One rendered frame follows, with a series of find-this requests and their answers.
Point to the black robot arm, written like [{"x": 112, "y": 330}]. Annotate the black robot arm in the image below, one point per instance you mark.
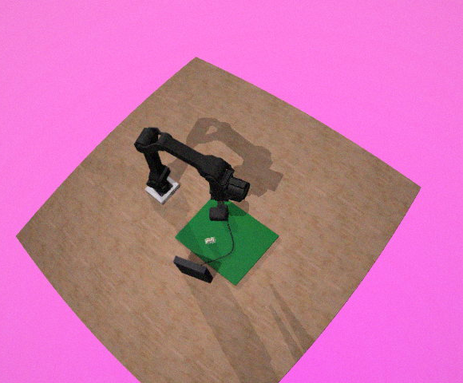
[{"x": 210, "y": 167}]

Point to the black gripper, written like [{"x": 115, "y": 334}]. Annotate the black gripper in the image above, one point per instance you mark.
[{"x": 218, "y": 213}]

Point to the green circuit board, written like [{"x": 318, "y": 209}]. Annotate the green circuit board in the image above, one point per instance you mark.
[{"x": 210, "y": 240}]

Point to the black cooling fan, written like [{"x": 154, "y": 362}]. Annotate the black cooling fan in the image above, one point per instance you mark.
[{"x": 193, "y": 269}]

